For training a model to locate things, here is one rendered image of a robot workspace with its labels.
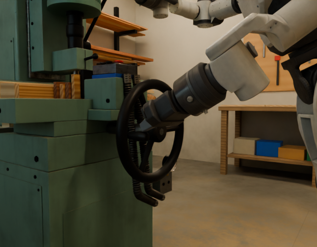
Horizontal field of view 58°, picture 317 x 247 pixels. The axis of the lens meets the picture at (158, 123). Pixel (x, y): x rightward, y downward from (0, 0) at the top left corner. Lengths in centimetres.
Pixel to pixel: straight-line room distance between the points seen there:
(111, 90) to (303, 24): 50
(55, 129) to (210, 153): 376
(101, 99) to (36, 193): 31
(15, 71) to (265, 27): 87
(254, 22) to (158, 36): 443
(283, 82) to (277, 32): 352
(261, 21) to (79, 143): 56
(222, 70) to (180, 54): 412
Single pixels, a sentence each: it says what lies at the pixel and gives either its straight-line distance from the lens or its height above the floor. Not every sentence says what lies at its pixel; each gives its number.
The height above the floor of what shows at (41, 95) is 91.
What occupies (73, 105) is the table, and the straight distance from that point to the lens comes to 82.
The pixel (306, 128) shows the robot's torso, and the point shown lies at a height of 80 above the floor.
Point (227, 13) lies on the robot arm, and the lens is 136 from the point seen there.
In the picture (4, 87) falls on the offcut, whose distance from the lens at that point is 85.
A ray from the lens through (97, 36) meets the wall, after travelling 452.
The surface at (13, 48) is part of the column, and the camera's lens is 116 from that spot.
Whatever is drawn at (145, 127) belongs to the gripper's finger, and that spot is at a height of 83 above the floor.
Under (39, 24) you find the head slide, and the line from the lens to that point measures 111.
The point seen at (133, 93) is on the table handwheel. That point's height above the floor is 91.
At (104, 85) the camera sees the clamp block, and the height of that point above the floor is 94.
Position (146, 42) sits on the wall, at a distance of 504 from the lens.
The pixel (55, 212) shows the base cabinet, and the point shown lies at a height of 60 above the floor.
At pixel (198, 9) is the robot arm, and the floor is 132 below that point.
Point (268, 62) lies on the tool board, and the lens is 412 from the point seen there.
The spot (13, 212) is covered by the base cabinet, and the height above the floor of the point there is 56.
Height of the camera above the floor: 89
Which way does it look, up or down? 4 degrees down
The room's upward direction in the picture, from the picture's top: straight up
